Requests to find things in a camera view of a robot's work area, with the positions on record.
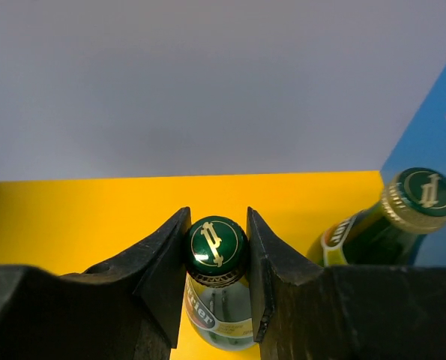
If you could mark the blue and yellow shelf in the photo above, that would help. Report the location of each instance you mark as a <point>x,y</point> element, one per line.
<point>65,227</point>

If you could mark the green perrier bottle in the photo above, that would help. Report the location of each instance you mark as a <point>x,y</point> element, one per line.
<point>216,294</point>
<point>390,232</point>

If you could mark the green Perrier bottle front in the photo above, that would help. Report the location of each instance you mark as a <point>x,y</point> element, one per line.
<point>216,294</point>

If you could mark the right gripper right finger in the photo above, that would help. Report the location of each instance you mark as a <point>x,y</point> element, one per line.
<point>303,311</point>

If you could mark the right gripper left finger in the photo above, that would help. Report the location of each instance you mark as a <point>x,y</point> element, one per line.
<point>126,307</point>

